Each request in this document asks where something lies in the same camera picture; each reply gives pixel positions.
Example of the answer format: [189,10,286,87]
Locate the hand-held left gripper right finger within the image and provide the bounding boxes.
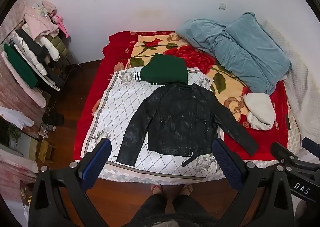
[212,138,294,227]

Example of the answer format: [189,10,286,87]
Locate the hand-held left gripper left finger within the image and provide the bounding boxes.
[28,138,112,227]

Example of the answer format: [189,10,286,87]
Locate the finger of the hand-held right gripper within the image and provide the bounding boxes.
[301,137,320,158]
[271,142,302,168]

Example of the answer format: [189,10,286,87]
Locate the black leather jacket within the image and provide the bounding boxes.
[116,83,259,167]

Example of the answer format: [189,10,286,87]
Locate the metal clothes rack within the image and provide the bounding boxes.
[0,18,83,142]

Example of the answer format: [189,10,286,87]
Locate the person's right foot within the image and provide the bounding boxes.
[181,184,195,196]

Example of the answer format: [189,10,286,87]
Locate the person's foot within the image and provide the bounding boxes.
[150,184,165,196]
[181,184,195,196]

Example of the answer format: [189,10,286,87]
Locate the white fleece garment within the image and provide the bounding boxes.
[243,93,276,131]

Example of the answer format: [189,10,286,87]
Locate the wooden stool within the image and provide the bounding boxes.
[37,139,57,163]

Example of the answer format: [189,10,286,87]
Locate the white diamond-patterned sheet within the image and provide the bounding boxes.
[84,66,225,182]

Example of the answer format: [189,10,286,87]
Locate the person's left foot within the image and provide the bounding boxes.
[150,184,165,196]

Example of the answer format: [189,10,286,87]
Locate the white quilted bedspread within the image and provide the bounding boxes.
[262,21,320,162]

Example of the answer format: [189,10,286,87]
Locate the person's legs in black pants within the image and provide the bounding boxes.
[129,193,222,227]

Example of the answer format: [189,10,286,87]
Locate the green potted plant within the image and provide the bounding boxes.
[5,124,22,148]

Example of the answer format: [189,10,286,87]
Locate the white cloth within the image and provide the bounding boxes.
[0,106,34,128]

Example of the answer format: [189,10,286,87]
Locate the blue quilt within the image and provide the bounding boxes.
[175,12,293,95]

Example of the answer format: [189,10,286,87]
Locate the green jacket with striped cuffs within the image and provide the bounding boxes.
[135,53,188,86]

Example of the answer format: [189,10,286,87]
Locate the red floral blanket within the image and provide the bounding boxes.
[75,31,292,165]

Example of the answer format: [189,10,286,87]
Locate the dark green hanging garment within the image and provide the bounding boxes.
[3,43,38,89]

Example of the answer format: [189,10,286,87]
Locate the white puffer jacket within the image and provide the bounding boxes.
[40,34,61,62]

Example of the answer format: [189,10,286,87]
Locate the olive quilted garment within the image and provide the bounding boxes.
[46,34,70,59]

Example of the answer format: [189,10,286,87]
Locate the white padded coat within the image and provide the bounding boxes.
[11,33,48,77]

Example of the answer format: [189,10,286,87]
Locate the black hanging garment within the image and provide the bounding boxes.
[15,29,65,87]

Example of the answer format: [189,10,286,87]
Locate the bright pink garment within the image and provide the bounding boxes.
[51,12,71,39]

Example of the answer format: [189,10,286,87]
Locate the pale pink fleece garment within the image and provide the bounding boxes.
[24,1,60,40]

